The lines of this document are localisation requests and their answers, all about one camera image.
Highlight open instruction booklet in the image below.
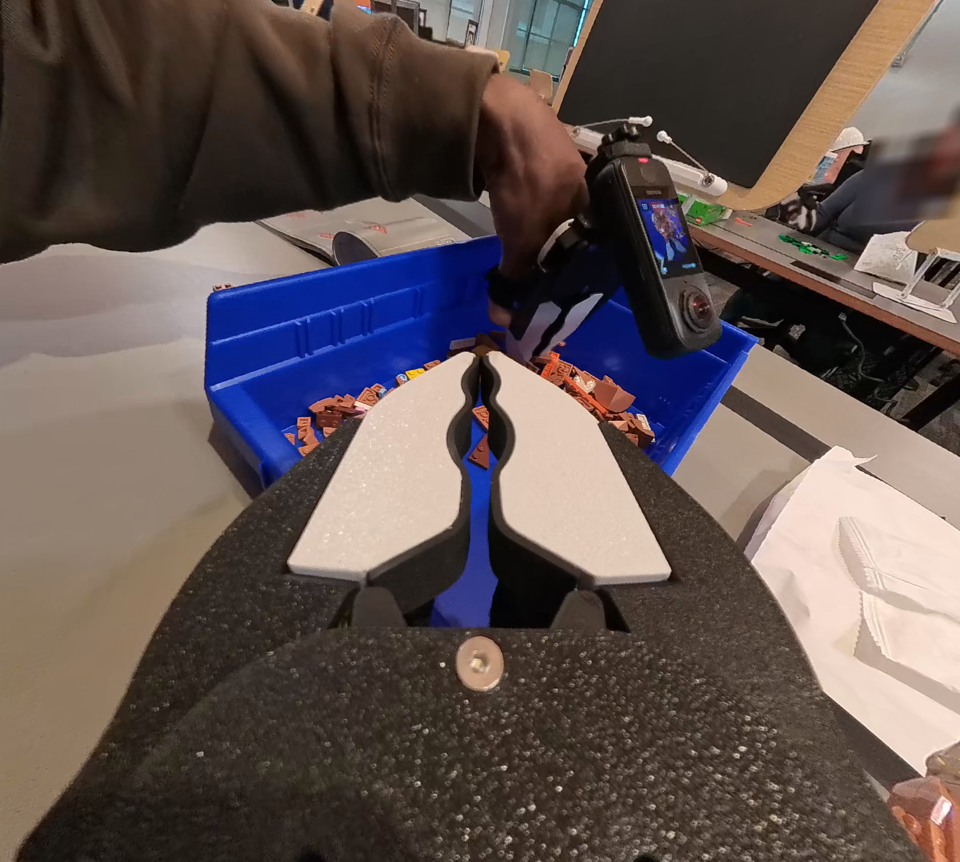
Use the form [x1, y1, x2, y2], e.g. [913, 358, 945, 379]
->
[257, 196, 498, 268]

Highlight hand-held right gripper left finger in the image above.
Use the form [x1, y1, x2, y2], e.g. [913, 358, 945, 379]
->
[287, 350, 481, 614]

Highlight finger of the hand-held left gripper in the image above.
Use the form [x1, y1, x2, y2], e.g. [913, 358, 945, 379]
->
[504, 284, 565, 362]
[543, 260, 621, 358]

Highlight white tube panel stand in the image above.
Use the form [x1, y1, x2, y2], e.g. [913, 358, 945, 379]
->
[568, 114, 730, 199]

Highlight white instruction booklet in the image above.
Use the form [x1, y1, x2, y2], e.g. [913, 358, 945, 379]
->
[852, 232, 918, 280]

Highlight white paper bags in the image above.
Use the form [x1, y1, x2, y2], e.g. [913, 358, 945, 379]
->
[748, 445, 960, 777]

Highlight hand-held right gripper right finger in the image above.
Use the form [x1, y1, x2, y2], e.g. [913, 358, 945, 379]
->
[482, 350, 674, 597]

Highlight green lego pieces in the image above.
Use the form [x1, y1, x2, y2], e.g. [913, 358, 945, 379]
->
[777, 233, 850, 263]

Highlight clear acrylic stand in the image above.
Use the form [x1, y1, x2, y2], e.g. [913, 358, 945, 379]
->
[872, 249, 960, 313]

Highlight pile of brown lego pieces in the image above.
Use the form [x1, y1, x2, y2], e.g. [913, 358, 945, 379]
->
[283, 331, 659, 475]

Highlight black divider panel wooden edge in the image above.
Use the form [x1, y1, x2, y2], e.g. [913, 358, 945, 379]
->
[553, 0, 955, 212]

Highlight person's left hand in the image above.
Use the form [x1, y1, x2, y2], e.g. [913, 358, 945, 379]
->
[474, 73, 591, 282]

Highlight blue plastic bin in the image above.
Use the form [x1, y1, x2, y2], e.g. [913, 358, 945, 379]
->
[204, 234, 760, 497]

